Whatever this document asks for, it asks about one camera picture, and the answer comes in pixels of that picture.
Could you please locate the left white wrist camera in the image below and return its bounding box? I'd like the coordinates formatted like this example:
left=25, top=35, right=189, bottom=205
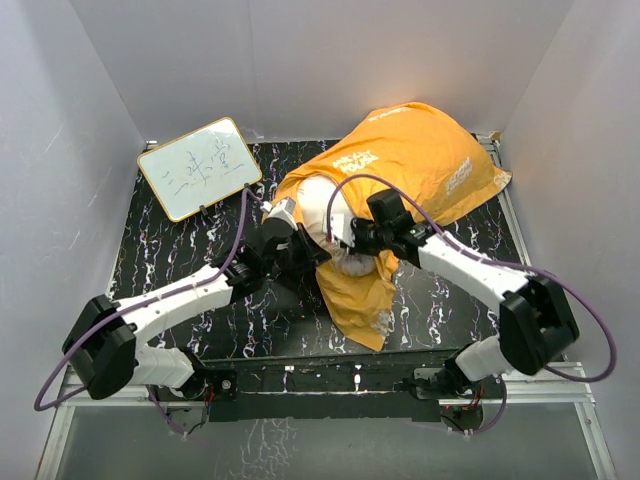
left=260, top=197, right=298, bottom=230

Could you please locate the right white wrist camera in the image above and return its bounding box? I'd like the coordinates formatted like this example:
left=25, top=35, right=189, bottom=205
left=327, top=214, right=355, bottom=248

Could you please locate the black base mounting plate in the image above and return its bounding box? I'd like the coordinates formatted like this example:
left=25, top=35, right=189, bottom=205
left=149, top=349, right=506, bottom=424

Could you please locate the small whiteboard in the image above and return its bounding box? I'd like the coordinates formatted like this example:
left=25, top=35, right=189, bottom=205
left=137, top=117, right=263, bottom=223

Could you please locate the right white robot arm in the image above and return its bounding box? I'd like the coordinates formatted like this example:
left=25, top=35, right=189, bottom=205
left=348, top=189, right=579, bottom=397

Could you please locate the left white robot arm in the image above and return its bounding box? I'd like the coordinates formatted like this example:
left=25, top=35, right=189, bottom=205
left=63, top=220, right=331, bottom=400

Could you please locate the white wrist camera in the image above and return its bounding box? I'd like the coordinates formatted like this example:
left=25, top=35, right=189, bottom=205
left=327, top=214, right=355, bottom=248
left=260, top=197, right=298, bottom=230

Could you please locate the aluminium frame rail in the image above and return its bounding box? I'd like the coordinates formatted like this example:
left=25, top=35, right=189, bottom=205
left=37, top=372, right=616, bottom=479

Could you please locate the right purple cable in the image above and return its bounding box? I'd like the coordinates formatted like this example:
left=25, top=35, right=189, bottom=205
left=325, top=173, right=619, bottom=436

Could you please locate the orange and blue pillowcase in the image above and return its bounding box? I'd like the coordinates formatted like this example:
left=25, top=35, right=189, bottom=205
left=271, top=102, right=512, bottom=351

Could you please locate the white pillow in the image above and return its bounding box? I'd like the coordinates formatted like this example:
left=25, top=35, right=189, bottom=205
left=295, top=175, right=376, bottom=277

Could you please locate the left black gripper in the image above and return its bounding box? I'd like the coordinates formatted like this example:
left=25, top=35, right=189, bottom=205
left=263, top=223, right=332, bottom=278

